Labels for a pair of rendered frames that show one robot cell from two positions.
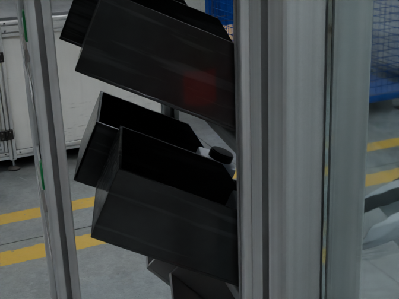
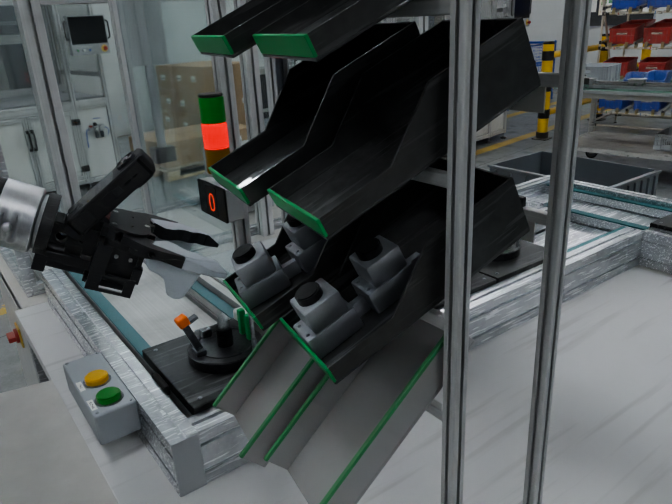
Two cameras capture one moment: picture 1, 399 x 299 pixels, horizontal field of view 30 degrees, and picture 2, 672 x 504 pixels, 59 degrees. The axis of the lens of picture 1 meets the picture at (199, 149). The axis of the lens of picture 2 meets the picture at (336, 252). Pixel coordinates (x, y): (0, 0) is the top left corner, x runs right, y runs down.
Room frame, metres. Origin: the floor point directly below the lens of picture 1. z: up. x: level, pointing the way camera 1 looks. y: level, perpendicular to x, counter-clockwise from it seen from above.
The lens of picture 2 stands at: (1.41, -0.28, 1.54)
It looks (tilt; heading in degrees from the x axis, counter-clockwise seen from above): 22 degrees down; 159
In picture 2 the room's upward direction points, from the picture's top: 3 degrees counter-clockwise
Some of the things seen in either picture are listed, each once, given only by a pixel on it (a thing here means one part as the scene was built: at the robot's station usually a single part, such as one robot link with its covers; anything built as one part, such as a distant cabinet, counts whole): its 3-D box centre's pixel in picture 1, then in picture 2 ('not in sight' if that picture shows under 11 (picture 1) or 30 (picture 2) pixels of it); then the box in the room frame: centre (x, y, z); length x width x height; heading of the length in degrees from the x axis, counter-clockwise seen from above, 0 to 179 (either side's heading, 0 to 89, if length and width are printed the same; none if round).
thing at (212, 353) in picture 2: not in sight; (226, 348); (0.44, -0.13, 0.98); 0.14 x 0.14 x 0.02
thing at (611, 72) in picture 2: not in sight; (597, 73); (-3.18, 4.31, 0.90); 0.40 x 0.30 x 0.17; 115
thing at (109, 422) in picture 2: not in sight; (100, 394); (0.41, -0.36, 0.93); 0.21 x 0.07 x 0.06; 14
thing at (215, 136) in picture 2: not in sight; (215, 135); (0.22, -0.07, 1.33); 0.05 x 0.05 x 0.05
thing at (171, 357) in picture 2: not in sight; (227, 357); (0.44, -0.13, 0.96); 0.24 x 0.24 x 0.02; 14
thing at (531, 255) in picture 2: not in sight; (492, 235); (0.25, 0.59, 1.01); 0.24 x 0.24 x 0.13; 14
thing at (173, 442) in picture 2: not in sight; (105, 349); (0.21, -0.35, 0.91); 0.89 x 0.06 x 0.11; 14
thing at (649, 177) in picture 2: not in sight; (568, 191); (-0.67, 1.70, 0.73); 0.62 x 0.42 x 0.23; 14
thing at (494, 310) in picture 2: not in sight; (415, 303); (0.32, 0.33, 0.91); 1.24 x 0.33 x 0.10; 104
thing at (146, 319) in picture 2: not in sight; (180, 320); (0.14, -0.18, 0.91); 0.84 x 0.28 x 0.10; 14
